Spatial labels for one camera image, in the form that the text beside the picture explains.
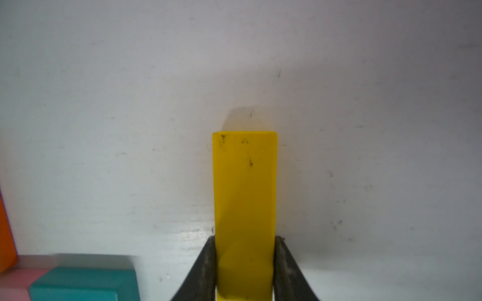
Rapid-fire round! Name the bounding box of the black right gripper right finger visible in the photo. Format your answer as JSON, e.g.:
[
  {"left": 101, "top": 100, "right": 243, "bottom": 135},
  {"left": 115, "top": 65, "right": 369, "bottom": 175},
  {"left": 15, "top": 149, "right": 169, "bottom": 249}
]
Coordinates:
[{"left": 273, "top": 236, "right": 319, "bottom": 301}]

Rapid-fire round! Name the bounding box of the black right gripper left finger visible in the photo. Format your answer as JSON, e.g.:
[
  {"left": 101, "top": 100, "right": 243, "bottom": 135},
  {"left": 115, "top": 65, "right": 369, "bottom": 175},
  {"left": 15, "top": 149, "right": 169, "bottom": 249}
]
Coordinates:
[{"left": 171, "top": 236, "right": 217, "bottom": 301}]

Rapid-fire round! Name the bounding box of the yellow block group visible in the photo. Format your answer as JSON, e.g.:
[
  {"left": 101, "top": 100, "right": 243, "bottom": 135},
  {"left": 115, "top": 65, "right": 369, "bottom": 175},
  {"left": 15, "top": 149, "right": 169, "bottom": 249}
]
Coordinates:
[{"left": 212, "top": 131, "right": 277, "bottom": 300}]

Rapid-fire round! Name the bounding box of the teal block group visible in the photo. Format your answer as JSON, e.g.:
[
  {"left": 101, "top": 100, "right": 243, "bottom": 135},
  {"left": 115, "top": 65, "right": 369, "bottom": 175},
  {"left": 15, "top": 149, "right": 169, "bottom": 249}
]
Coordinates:
[{"left": 29, "top": 267, "right": 140, "bottom": 301}]

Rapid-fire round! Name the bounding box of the pink block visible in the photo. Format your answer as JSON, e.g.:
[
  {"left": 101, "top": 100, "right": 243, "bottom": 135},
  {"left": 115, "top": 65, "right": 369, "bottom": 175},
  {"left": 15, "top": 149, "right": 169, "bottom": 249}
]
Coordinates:
[{"left": 1, "top": 268, "right": 50, "bottom": 301}]

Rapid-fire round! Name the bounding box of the orange block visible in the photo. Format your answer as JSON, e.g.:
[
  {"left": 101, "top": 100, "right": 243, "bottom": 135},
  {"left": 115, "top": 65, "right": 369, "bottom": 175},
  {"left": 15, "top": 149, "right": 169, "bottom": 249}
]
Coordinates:
[{"left": 0, "top": 198, "right": 18, "bottom": 273}]

